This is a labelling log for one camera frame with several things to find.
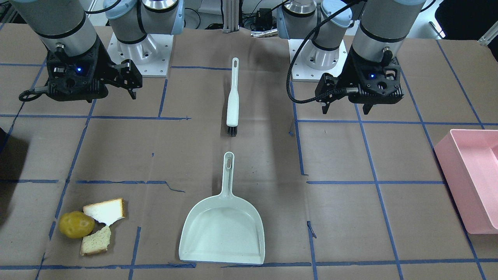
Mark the pale green dustpan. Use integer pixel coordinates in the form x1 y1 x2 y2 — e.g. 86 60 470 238
178 151 265 266

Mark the brown bread piece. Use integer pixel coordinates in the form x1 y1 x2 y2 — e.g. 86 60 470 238
80 226 111 256

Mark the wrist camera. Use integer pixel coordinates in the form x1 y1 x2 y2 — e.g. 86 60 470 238
46 38 110 103
346 48 405 105

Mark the white hand brush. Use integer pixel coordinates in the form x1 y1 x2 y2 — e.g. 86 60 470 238
226 57 239 137

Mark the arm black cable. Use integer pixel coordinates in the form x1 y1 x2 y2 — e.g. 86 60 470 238
19 86 53 102
288 0 362 104

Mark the pink plastic bin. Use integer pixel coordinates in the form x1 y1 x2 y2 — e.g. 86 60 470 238
434 129 498 234

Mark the aluminium frame post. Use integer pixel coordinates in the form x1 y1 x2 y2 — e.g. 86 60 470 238
220 0 240 33

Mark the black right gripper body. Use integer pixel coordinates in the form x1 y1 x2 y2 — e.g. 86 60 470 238
108 59 143 91

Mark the white bread slice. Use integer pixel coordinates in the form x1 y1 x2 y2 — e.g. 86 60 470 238
82 198 126 226

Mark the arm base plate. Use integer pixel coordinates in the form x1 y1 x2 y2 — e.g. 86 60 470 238
107 34 174 78
292 40 347 82

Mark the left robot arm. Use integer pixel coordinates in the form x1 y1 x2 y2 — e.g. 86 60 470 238
276 0 425 114

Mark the black usb hub box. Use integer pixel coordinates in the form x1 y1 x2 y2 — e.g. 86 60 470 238
254 8 273 29

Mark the yellow potato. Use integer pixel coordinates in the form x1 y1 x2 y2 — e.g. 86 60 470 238
58 211 95 239

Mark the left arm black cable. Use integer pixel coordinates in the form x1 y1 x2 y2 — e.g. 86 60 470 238
288 0 362 104

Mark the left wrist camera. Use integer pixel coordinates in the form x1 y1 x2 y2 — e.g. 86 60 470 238
346 48 405 105

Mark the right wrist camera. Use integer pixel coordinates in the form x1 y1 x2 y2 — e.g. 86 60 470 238
46 38 110 103

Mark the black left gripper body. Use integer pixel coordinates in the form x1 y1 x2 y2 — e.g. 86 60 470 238
315 73 351 105

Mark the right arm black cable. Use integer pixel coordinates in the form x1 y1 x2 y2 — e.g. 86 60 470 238
19 86 53 102

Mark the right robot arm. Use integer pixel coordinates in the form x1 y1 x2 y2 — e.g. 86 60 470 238
11 0 184 103

